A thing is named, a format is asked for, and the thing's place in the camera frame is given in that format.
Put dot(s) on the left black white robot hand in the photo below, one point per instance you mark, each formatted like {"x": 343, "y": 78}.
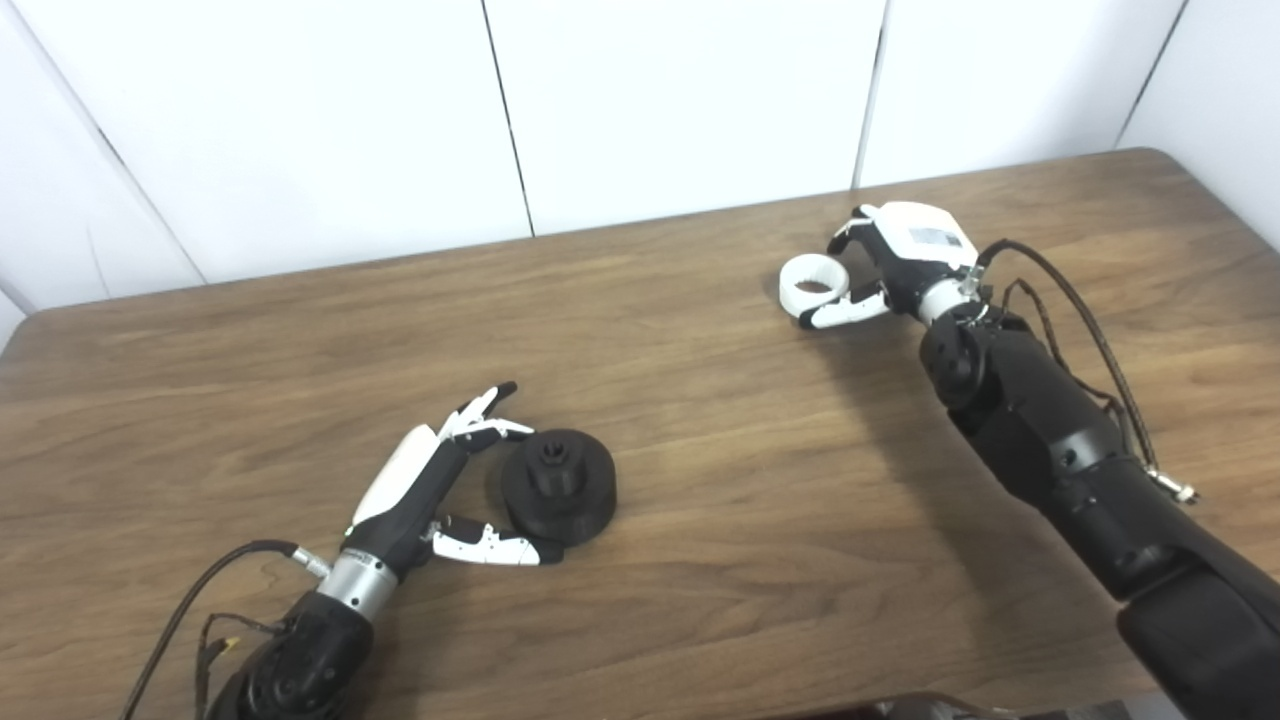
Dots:
{"x": 410, "y": 480}

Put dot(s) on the dark robot torso edge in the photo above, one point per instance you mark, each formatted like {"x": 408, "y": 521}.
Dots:
{"x": 920, "y": 708}

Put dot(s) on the round black stepped part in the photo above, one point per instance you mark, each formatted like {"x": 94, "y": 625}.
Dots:
{"x": 580, "y": 505}

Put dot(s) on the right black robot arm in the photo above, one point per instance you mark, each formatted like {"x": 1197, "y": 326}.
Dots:
{"x": 1060, "y": 440}

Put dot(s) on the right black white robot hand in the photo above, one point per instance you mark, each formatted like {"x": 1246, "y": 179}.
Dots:
{"x": 920, "y": 245}

